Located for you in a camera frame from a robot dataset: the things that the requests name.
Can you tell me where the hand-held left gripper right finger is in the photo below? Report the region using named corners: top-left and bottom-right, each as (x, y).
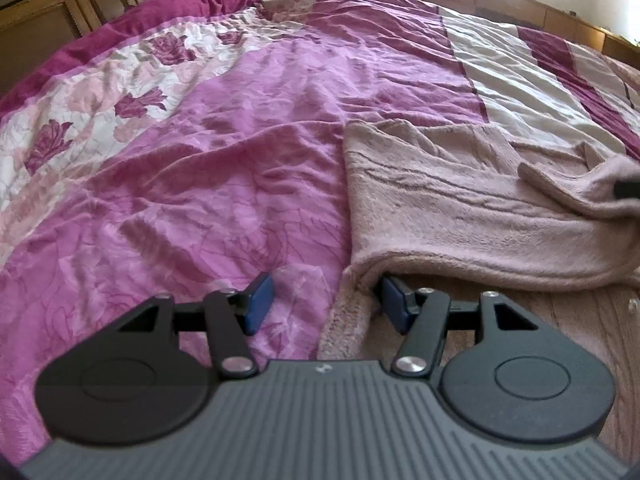
top-left (381, 275), bottom-right (539, 376)

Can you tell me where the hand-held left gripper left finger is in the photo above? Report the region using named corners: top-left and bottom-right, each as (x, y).
top-left (117, 272), bottom-right (275, 379)

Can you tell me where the purple floral striped bedspread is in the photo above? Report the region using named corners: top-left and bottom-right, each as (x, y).
top-left (0, 0), bottom-right (640, 466)

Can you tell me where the pale pink cloth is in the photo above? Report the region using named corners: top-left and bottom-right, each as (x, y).
top-left (262, 0), bottom-right (323, 23)

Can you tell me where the wooden headboard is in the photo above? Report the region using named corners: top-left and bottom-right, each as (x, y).
top-left (0, 0), bottom-right (173, 96)

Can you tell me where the pink knitted cardigan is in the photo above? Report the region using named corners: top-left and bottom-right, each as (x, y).
top-left (317, 119), bottom-right (640, 411)

